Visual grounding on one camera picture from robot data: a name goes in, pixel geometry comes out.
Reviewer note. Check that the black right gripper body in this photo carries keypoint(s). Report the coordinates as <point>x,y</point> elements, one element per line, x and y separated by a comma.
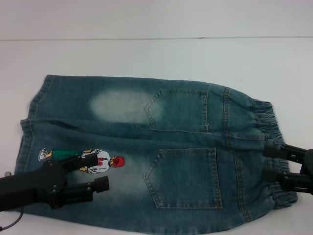
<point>309,164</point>

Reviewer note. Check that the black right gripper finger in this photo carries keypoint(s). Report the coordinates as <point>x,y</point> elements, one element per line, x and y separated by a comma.
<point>272,151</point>
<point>293,182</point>

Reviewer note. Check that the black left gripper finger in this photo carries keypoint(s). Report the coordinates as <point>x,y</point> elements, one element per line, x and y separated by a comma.
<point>101,184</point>
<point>89,160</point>

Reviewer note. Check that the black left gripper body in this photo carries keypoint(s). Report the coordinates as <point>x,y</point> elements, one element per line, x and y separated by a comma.
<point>52,181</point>

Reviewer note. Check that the blue denim shorts with print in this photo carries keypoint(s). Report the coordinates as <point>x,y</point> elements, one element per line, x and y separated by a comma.
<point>185,137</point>

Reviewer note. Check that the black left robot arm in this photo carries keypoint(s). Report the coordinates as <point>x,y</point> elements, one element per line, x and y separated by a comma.
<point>19,189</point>

